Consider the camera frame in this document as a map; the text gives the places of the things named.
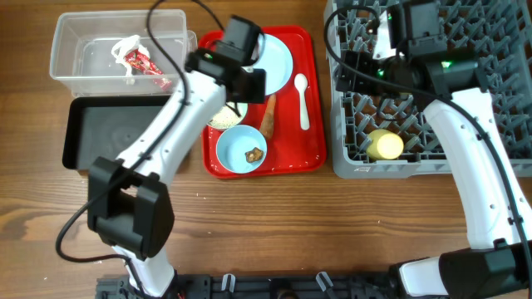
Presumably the red serving tray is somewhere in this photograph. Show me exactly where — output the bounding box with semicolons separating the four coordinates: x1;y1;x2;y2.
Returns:
201;26;327;179

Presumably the brown food scrap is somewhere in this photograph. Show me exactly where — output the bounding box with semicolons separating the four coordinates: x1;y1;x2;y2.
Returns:
245;147;264;164

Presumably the light blue bowl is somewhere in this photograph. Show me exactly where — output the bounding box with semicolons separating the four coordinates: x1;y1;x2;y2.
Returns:
215;125;268;174

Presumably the grey dishwasher rack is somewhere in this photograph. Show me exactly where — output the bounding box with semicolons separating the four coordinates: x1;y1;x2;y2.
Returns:
323;0;532;180

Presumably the mint green bowl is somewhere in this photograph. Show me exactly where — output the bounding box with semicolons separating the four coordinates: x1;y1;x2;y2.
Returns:
206;101;249;132

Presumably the light blue plate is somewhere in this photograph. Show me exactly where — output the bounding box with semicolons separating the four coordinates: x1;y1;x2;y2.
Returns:
245;34;293;96

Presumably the black plastic tray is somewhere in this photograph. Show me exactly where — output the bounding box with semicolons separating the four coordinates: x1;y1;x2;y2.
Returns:
62;95;169;172

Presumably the orange carrot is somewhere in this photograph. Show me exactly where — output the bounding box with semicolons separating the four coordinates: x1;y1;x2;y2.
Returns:
259;94;276;140

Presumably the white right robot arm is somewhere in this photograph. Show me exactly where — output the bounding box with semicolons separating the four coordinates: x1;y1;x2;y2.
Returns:
339;51;531;298

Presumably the yellow plastic cup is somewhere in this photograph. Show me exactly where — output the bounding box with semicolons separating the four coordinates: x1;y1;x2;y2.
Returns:
366;129;404;160

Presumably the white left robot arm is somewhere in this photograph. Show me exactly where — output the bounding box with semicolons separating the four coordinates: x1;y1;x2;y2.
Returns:
87;47;266;298

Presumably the red snack wrapper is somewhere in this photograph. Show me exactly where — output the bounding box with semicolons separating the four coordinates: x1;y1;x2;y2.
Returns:
125;49;172;91

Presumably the white tissue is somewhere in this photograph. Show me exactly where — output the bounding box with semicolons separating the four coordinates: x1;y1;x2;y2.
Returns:
111;35;150;85

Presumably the pile of white rice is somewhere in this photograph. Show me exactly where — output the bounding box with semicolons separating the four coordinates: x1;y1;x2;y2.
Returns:
209;104;246;130

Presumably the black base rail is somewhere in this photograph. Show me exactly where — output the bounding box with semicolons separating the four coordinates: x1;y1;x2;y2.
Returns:
94;272;400;299

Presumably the clear plastic bin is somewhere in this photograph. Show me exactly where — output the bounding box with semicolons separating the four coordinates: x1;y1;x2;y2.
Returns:
50;10;180;97

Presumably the white plastic spoon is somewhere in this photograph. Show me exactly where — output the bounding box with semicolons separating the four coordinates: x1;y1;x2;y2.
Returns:
294;73;310;130

